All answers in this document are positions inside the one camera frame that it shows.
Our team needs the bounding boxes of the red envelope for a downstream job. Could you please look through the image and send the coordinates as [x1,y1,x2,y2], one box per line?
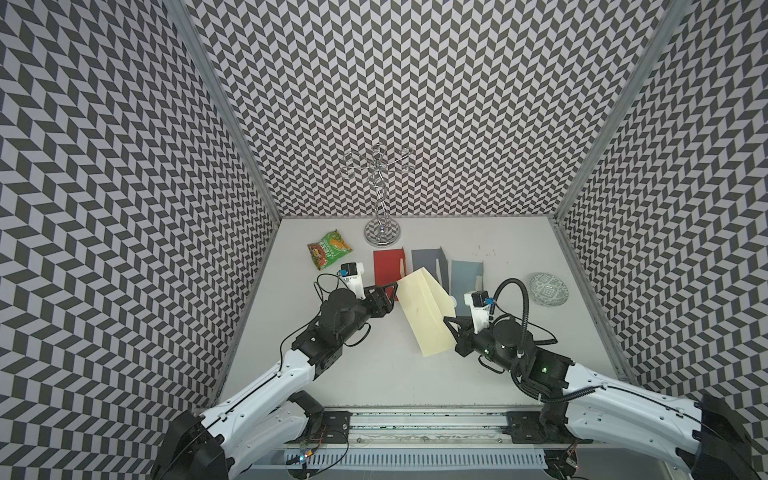
[373,248,406,296]

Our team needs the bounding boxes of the cream yellow envelope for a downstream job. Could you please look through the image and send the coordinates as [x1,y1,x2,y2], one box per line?
[397,268,456,357]

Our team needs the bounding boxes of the light blue envelope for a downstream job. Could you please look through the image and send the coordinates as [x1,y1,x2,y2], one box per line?
[450,260,484,316]

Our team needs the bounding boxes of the dark grey envelope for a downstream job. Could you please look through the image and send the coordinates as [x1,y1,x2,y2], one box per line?
[412,248,450,292]

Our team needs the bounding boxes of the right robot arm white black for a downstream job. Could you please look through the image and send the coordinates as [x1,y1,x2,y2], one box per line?
[443,317,758,479]

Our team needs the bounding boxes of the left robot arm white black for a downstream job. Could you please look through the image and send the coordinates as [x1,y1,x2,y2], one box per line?
[149,283,398,479]

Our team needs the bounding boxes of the green snack bag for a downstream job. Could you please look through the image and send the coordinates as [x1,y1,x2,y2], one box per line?
[307,230,353,271]

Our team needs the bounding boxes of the patterned ceramic bowl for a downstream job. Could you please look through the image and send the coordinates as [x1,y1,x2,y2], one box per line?
[529,273,570,307]

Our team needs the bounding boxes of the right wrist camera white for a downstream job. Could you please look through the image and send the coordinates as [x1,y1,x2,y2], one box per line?
[464,290,493,334]

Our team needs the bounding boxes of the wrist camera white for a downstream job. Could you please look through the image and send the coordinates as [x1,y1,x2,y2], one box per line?
[464,290,493,334]
[339,262,365,300]

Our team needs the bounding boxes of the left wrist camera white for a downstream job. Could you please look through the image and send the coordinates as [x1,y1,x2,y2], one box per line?
[339,262,365,300]

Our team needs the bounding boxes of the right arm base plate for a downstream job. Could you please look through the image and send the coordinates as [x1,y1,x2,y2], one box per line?
[502,403,593,445]

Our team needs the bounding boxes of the chrome wire stand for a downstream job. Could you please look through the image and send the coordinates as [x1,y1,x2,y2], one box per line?
[340,142,413,248]

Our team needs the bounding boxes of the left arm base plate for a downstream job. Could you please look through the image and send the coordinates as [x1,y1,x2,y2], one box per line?
[288,391,352,444]

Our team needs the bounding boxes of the aluminium front rail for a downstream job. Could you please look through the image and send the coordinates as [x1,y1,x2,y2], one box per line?
[251,406,685,448]

